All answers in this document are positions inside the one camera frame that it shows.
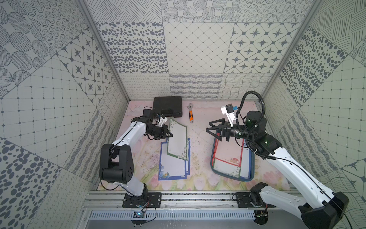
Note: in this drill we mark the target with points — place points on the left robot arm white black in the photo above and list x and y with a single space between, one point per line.
116 162

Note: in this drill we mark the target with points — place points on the white slotted cable duct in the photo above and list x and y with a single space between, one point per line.
179 214

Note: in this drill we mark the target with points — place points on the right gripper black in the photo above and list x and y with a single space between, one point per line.
224 132

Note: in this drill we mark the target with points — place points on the teal plastic storage box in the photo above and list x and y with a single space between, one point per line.
246 174

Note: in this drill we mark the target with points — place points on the left green circuit board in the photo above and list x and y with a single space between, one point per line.
139 218

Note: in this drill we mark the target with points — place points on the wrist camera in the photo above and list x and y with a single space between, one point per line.
162 119
230 111

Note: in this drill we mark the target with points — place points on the blue floral stationery paper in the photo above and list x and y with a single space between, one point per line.
188 158
170 168

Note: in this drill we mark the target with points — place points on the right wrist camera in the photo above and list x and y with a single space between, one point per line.
230 111

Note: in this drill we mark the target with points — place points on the green bordered scalloped stationery paper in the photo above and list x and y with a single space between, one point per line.
226 168

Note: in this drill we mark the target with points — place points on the right round circuit board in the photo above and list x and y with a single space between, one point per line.
261 217

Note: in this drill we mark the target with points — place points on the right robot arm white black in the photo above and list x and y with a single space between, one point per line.
319 207

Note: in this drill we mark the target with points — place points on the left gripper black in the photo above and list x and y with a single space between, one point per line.
158 130

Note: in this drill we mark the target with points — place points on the aluminium mounting rail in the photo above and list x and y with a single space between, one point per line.
171 200

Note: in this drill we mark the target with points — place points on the black plastic tool case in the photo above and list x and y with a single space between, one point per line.
169 106

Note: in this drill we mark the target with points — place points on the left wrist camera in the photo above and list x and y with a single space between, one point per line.
162 119

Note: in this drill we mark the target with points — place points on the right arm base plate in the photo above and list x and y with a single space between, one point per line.
248 200

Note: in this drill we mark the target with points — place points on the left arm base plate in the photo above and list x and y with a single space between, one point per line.
150 199

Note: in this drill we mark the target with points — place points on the red bordered stationery paper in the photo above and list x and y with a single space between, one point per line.
231 153

